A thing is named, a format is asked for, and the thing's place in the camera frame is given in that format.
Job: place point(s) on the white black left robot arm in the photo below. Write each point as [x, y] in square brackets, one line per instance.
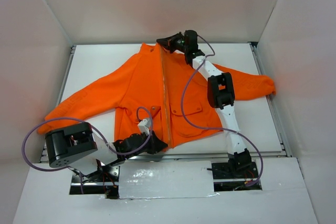
[89, 154]

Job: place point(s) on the orange zip-up jacket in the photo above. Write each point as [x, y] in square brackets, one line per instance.
[148, 83]

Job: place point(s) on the aluminium right side rail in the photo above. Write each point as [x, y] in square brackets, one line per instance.
[270, 100]

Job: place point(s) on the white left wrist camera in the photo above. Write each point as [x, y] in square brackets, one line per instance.
[145, 125]

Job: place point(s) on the aluminium left side rail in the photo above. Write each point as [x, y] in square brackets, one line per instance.
[56, 103]

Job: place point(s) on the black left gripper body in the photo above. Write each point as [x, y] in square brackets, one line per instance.
[153, 144]

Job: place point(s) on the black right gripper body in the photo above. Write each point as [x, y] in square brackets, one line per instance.
[169, 42]

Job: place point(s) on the silver aluminium front rail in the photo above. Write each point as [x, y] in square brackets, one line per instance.
[161, 157]

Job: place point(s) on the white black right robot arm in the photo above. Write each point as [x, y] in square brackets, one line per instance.
[220, 96]

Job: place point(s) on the white centre cover panel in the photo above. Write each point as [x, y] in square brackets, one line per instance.
[154, 180]

